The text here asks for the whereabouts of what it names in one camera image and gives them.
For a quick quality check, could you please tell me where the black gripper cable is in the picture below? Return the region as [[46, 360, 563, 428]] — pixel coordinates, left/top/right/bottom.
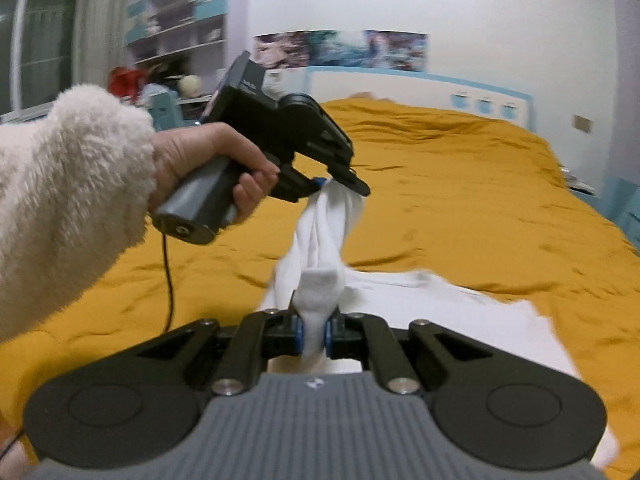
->
[[160, 231, 177, 334]]

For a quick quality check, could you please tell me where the wall posters strip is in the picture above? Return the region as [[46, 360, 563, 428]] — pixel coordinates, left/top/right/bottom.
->
[[253, 29, 428, 73]]

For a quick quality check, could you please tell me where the light blue chair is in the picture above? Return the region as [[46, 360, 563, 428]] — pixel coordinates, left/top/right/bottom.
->
[[145, 90, 200, 131]]

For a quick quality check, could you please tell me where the blue lilac storage cabinet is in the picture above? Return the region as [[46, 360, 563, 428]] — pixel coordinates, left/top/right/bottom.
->
[[597, 176, 640, 250]]

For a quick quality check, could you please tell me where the red item on desk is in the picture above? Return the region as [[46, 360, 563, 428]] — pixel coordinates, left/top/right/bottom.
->
[[107, 66, 148, 104]]

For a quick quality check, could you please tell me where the beige wall socket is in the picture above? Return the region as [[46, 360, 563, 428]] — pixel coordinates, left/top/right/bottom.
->
[[573, 115, 593, 133]]

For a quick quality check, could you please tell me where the white blue headboard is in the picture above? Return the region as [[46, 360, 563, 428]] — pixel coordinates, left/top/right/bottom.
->
[[264, 66, 534, 130]]

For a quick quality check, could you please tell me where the window with frame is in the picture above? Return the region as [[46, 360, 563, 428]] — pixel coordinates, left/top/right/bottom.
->
[[0, 0, 126, 122]]

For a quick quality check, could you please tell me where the person's left hand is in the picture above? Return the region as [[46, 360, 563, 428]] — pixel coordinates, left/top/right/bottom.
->
[[148, 122, 280, 223]]

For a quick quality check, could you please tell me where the white printed t-shirt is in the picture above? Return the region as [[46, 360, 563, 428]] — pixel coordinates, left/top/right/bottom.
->
[[262, 181, 616, 479]]

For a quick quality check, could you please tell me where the mustard yellow bed cover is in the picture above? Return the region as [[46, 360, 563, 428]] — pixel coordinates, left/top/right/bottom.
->
[[1, 99, 639, 479]]

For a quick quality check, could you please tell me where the blue white desk shelving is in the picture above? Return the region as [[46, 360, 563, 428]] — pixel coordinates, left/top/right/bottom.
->
[[124, 0, 229, 103]]

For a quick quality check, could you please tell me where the fluffy white sleeve forearm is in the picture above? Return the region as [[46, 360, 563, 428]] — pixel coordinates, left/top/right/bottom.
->
[[1, 84, 155, 341]]

